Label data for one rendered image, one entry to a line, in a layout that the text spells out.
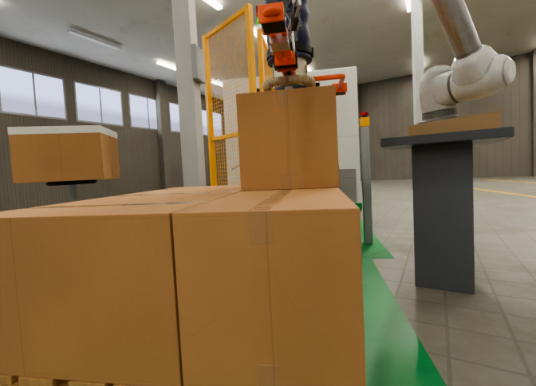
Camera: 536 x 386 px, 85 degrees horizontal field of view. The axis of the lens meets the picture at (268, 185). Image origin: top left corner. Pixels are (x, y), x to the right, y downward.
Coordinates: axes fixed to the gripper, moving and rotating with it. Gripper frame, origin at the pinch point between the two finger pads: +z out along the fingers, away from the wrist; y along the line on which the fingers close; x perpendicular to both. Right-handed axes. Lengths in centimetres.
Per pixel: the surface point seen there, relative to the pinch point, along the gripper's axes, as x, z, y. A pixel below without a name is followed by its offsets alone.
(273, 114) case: -10.6, 22.4, 6.3
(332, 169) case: -11.1, 45.7, -16.0
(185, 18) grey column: -145, -93, 100
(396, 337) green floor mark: -1, 107, -36
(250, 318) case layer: 49, 76, 5
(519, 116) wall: -1002, -86, -664
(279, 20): 22.5, 2.4, -1.8
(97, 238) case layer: 49, 58, 39
